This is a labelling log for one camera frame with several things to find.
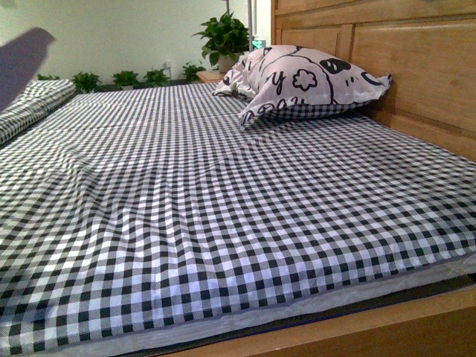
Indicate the beige plastic dustpan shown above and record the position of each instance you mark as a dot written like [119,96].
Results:
[20,60]

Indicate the cartoon print pillow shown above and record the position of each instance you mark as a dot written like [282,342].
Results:
[289,81]

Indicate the far wooden nightstand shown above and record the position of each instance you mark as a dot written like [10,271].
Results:
[210,76]

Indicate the black white checkered bedsheet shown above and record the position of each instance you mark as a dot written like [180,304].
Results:
[152,214]

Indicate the small potted plant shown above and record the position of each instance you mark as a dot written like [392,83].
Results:
[125,78]
[190,72]
[156,78]
[86,82]

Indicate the small green digital clock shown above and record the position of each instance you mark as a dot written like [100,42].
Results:
[258,43]

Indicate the large potted green plant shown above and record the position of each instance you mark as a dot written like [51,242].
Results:
[227,39]

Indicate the grey floor lamp pole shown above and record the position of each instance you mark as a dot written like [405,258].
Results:
[252,21]

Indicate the folded checkered blanket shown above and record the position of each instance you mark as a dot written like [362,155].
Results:
[38,99]

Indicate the wooden headboard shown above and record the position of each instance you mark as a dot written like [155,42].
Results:
[428,47]

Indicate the wooden bed frame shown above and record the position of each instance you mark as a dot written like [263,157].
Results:
[442,325]

